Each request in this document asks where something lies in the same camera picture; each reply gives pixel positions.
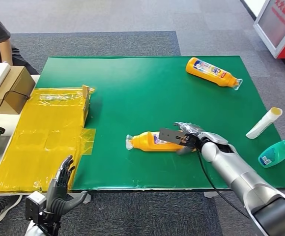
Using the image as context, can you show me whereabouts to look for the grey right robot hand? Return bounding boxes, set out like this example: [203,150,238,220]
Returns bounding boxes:
[173,121,205,156]

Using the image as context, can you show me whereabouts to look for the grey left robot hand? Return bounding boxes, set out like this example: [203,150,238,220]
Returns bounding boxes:
[45,155,88,218]

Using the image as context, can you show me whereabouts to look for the yellow bottle with clear cap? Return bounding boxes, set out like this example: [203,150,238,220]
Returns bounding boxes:
[185,57,243,91]
[125,131,198,153]

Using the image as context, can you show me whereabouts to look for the white bottle with yellow base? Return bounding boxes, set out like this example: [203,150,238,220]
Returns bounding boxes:
[245,107,283,140]

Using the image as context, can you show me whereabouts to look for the teal plastic bottle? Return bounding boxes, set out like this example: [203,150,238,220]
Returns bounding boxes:
[258,140,285,169]

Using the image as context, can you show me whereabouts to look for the yellow taped flat cardboard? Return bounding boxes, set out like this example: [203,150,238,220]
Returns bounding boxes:
[0,85,96,194]

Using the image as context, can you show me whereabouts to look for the green table mat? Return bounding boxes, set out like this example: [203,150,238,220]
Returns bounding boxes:
[35,56,285,192]

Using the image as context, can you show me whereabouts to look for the person's shoe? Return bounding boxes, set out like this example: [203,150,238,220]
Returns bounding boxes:
[0,195,23,226]

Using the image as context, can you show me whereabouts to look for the brown cardboard box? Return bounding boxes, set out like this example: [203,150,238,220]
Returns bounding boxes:
[0,65,36,115]

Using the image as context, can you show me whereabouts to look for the white and red sign stand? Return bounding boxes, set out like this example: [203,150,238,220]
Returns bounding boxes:
[253,0,285,59]

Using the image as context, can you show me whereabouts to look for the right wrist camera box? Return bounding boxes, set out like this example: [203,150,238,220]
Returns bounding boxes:
[158,127,191,146]

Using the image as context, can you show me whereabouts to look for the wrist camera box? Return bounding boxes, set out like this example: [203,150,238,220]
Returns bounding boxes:
[25,191,47,225]
[158,127,191,146]

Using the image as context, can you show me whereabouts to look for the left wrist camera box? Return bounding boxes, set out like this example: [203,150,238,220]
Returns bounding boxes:
[25,191,47,225]

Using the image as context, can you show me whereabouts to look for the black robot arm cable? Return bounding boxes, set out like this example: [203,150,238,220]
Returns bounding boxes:
[196,150,250,219]

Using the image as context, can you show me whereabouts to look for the black power cable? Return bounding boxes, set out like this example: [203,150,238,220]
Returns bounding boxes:
[0,90,31,128]

